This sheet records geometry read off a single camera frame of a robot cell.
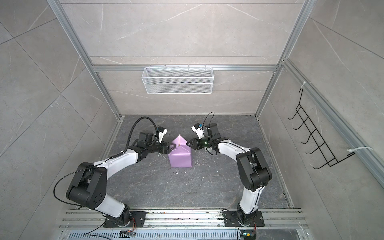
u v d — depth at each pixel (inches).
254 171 19.3
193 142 32.6
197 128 32.4
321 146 24.9
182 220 29.4
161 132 31.5
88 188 17.5
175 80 39.5
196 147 31.6
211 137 29.4
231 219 28.7
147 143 28.3
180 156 32.9
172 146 33.0
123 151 23.2
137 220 28.9
